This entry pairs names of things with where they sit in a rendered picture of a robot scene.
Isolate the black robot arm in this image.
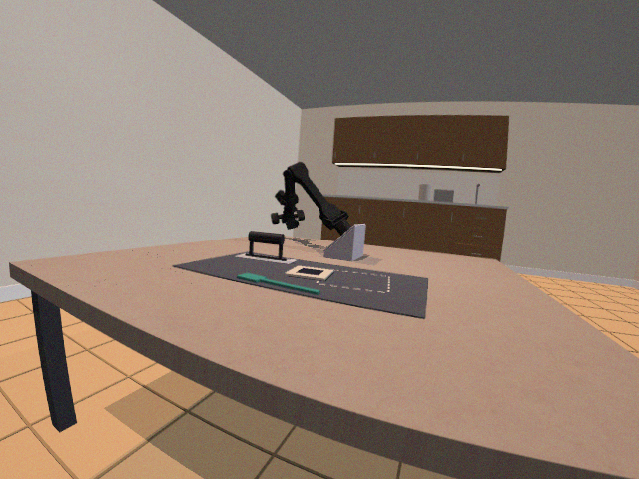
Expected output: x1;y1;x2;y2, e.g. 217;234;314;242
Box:
275;161;351;235

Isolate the beige tile with dark rectangle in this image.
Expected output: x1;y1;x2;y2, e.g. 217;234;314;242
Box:
285;266;333;281

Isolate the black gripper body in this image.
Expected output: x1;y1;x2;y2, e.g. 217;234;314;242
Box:
271;210;305;224

